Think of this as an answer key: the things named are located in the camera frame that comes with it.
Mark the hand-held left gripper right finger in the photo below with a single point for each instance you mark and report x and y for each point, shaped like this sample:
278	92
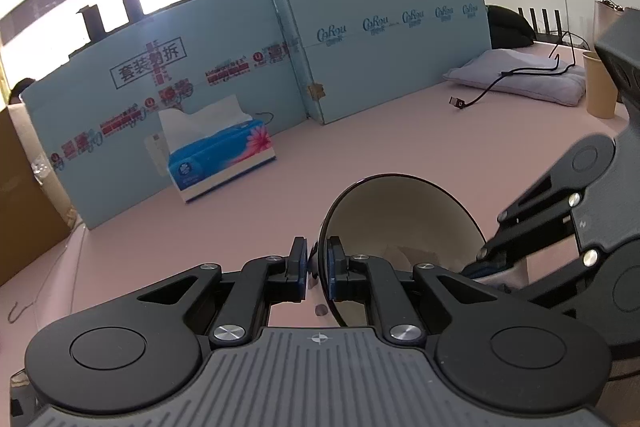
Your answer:
333	268

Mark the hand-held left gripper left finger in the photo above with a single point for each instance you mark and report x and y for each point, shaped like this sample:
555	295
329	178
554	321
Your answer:
300	268

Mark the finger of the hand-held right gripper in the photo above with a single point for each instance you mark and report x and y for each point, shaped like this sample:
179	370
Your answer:
570	287
537	207

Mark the black bowl with white inside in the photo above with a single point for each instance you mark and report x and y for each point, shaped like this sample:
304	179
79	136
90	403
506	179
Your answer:
400	217

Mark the lavender pillow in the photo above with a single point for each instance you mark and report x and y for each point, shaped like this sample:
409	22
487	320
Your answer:
530	82

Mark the brown paper cup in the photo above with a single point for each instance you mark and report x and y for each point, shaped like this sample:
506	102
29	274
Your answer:
600	87

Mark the blue flowered tissue box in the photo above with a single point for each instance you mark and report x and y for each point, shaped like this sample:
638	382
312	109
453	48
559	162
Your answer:
225	154

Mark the black router with antennas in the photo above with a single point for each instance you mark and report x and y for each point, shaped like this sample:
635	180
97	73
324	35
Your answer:
550	38

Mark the blue foam board red print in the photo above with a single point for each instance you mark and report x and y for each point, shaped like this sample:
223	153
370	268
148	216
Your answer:
100	117

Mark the brown cardboard box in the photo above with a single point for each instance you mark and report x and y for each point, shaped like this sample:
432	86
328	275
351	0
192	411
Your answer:
25	207

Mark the dark upright stand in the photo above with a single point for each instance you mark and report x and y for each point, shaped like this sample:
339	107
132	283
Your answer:
132	4
90	24

